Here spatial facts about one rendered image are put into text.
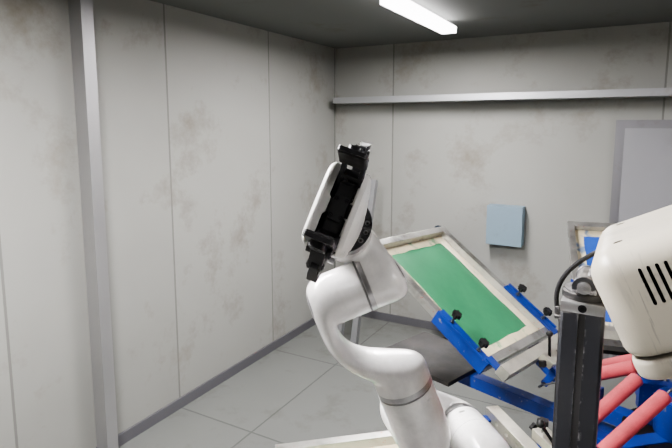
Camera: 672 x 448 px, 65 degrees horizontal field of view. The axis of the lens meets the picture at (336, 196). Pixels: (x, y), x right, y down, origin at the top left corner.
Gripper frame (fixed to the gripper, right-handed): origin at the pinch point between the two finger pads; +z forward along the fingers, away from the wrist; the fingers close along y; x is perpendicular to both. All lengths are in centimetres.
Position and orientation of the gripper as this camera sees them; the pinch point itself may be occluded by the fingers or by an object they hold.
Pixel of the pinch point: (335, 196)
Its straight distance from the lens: 52.8
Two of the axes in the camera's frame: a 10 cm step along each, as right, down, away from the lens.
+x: 9.3, 3.5, -1.4
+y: 3.7, -9.1, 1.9
